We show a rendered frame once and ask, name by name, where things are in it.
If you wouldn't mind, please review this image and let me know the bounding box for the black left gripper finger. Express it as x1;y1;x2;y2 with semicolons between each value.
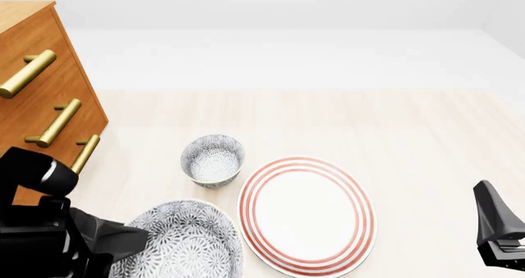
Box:
68;207;127;239
81;226;150;278

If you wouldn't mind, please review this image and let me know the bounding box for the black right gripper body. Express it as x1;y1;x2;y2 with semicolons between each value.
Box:
477;235;525;272

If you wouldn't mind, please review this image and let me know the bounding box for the wooden cabinet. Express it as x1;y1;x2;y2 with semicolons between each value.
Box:
0;0;110;206

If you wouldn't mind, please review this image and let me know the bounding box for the large patterned bowl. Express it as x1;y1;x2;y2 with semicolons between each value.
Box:
107;199;245;278

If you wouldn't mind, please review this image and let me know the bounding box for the wooden drawer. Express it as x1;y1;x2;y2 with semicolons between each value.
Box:
0;57;94;153
11;89;110;206
0;8;75;106

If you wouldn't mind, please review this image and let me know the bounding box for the small patterned bowl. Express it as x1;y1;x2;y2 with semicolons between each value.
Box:
180;133;247;190

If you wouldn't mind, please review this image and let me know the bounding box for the brass drawer handle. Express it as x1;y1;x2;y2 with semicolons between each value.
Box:
70;133;102;175
0;49;57;100
24;98;83;149

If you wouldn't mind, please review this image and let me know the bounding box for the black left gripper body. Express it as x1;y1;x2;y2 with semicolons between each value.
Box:
0;195;92;278

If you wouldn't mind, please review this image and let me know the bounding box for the white plate with red rings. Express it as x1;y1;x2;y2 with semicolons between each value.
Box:
237;155;378;278

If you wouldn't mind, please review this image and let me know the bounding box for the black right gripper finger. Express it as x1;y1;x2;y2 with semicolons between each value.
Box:
472;180;525;246

